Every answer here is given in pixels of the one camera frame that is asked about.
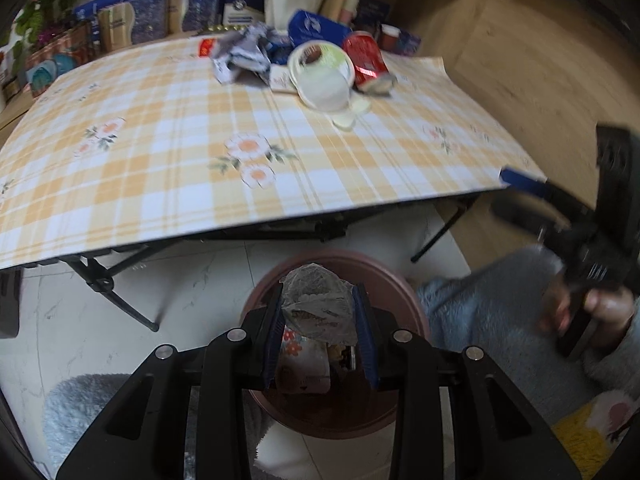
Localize black folding table frame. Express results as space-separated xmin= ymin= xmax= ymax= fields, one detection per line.
xmin=21 ymin=205 xmax=470 ymax=341

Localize yellow plaid tablecloth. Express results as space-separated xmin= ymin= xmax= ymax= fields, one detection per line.
xmin=1 ymin=38 xmax=538 ymax=269

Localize person's right hand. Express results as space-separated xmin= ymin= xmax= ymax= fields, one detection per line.
xmin=539 ymin=274 xmax=637 ymax=350

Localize floral white snack bag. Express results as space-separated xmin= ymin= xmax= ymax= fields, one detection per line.
xmin=276 ymin=327 xmax=331 ymax=394

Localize white rose vase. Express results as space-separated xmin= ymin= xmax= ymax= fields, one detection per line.
xmin=265 ymin=0 xmax=323 ymax=30

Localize crushed red soda can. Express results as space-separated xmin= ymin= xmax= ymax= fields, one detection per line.
xmin=343 ymin=32 xmax=396 ymax=96

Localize clear plastic bag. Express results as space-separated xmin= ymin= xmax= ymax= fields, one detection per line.
xmin=281 ymin=263 xmax=358 ymax=347

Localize silver blue wrapper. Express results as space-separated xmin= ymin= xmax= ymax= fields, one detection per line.
xmin=209 ymin=22 xmax=293 ymax=84

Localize stacked pastel cups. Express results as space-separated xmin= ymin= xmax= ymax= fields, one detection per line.
xmin=338 ymin=0 xmax=359 ymax=25

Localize dark red trash bin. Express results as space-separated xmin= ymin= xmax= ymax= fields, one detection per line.
xmin=244 ymin=249 xmax=428 ymax=440

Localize woven plaid basket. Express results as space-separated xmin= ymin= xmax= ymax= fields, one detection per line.
xmin=26 ymin=21 xmax=96 ymax=99

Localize red paper cup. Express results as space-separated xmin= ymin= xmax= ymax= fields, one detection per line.
xmin=378 ymin=24 xmax=401 ymax=52

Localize flat white green packet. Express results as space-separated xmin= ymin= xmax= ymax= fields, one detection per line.
xmin=268 ymin=64 xmax=297 ymax=94

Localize blue gold tea box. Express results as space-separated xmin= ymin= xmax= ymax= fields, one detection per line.
xmin=98 ymin=0 xmax=168 ymax=52
xmin=167 ymin=0 xmax=219 ymax=35

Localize pink cherry blossom bouquet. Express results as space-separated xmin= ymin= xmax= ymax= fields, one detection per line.
xmin=8 ymin=0 xmax=79 ymax=60

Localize small red cigarette box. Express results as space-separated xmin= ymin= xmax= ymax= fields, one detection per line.
xmin=198 ymin=38 xmax=216 ymax=58

